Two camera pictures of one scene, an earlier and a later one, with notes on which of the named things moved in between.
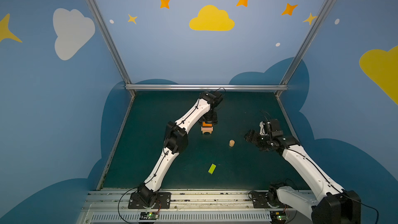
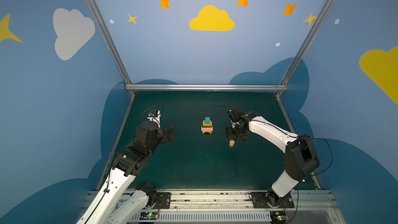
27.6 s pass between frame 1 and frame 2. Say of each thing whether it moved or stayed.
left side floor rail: stayed
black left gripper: moved
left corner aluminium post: stayed
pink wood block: stayed
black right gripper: moved
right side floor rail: stayed
